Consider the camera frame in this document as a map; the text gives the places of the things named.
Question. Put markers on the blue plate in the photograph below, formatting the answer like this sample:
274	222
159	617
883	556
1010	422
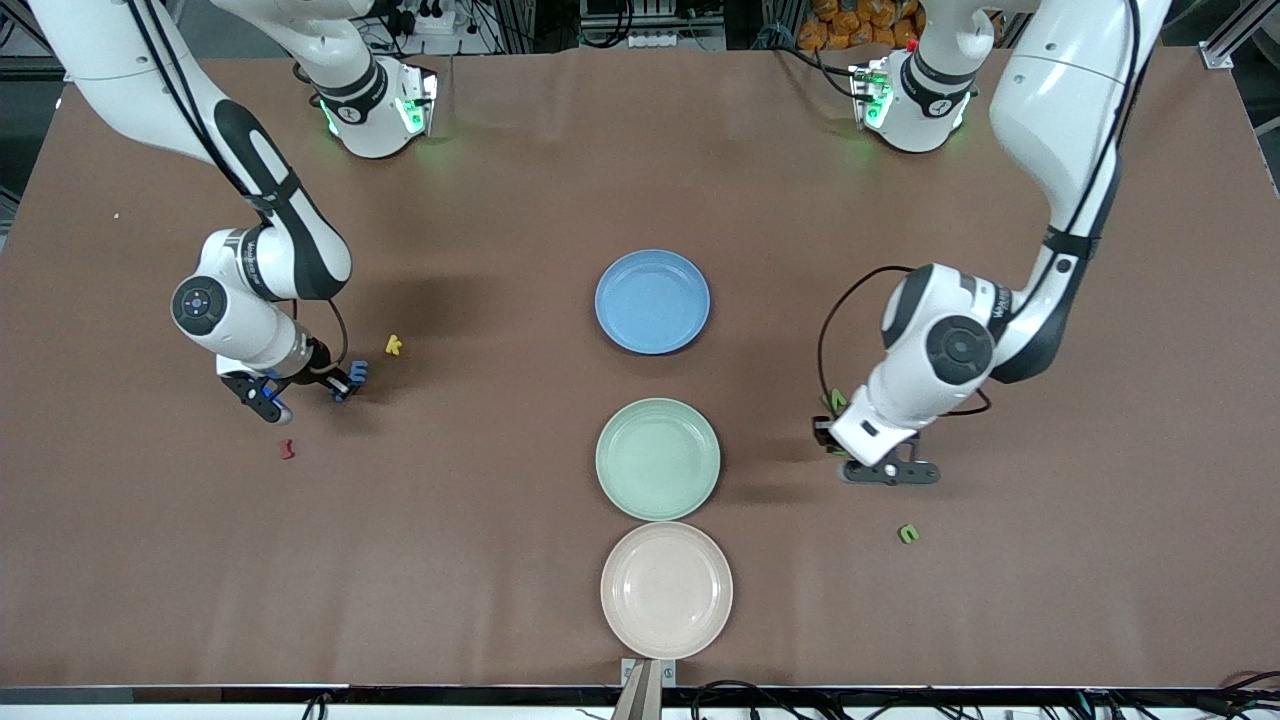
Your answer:
652	305

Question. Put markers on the green lowercase letter n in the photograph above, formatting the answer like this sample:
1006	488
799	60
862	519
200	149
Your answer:
908	533

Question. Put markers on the green capital letter N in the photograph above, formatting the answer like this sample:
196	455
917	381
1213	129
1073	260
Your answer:
834	403

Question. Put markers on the aluminium frame profile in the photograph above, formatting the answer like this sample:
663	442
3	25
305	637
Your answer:
1217	56

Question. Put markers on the bag of orange fruit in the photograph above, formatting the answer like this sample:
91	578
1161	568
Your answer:
840	25

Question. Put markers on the brown table cover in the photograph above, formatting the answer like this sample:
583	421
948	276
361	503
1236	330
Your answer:
500	200

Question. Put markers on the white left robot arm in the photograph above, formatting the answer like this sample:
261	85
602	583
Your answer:
1060	100

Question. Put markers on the green plate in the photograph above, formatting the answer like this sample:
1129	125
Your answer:
657	460

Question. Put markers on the blue letter E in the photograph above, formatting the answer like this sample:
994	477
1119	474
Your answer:
358	373

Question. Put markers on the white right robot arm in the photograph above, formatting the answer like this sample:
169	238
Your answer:
100	60

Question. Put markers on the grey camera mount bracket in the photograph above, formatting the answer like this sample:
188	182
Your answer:
640	690

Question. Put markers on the beige plate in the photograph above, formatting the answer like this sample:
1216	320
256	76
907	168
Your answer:
666	590

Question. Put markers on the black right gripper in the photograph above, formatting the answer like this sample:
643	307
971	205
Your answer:
319	360

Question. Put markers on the white power strip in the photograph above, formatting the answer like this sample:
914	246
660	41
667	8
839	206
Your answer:
435	20

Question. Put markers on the grey power strip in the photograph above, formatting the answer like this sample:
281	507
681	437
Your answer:
655	38

